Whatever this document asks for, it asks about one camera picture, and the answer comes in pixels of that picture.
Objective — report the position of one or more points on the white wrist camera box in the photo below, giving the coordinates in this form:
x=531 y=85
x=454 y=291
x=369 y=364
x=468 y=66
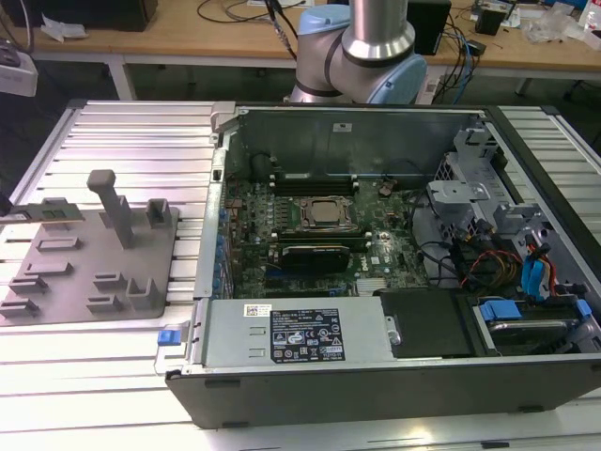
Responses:
x=16 y=80

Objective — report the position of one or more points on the silver CPU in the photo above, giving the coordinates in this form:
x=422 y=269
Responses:
x=328 y=212

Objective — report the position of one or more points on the crumpled white paper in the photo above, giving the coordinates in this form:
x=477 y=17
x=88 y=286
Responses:
x=63 y=29

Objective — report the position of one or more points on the black open PC case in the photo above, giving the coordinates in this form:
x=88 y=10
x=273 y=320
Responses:
x=328 y=399

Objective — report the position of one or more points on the grey power supply unit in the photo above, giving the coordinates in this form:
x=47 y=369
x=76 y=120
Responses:
x=235 y=338

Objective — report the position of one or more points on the black graphics card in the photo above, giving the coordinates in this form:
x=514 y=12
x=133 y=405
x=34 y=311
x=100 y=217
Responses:
x=314 y=258

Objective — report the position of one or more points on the silver chipset heat sink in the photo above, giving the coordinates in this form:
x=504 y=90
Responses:
x=373 y=285

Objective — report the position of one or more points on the wooden desk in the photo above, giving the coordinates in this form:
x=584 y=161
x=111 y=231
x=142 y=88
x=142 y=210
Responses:
x=178 y=42

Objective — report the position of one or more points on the small black box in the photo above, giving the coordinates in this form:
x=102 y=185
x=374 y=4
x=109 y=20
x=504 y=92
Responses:
x=490 y=21

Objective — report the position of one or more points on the black RAM slot bank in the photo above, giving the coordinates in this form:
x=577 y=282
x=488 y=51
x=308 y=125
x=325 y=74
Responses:
x=314 y=184

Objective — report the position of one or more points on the black plastic shroud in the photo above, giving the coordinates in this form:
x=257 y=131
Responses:
x=422 y=324

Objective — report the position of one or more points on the green RAM stick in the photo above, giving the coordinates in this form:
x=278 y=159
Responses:
x=51 y=212

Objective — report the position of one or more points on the hard disk in blue carrier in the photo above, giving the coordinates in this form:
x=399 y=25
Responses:
x=526 y=329

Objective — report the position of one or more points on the round coin battery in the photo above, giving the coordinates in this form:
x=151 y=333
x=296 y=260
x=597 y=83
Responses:
x=385 y=190

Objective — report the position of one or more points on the blue case latch clip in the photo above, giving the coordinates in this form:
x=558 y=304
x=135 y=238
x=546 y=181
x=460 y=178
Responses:
x=169 y=338

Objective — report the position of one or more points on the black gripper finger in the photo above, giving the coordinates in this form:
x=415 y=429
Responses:
x=4 y=207

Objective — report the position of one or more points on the tall black box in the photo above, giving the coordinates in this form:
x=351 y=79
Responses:
x=434 y=28

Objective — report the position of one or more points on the metal drive cage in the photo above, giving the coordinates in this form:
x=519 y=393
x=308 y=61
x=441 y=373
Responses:
x=462 y=192

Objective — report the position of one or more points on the clear plastic bag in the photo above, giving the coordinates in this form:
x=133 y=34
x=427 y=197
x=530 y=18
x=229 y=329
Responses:
x=554 y=26

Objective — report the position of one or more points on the green motherboard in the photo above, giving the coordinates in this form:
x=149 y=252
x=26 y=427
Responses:
x=389 y=235

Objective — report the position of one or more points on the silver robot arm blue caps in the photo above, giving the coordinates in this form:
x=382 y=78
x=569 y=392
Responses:
x=366 y=51

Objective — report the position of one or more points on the large black box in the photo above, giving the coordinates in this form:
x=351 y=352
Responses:
x=94 y=14

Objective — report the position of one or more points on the grey parts rack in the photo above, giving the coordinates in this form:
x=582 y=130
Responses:
x=94 y=305

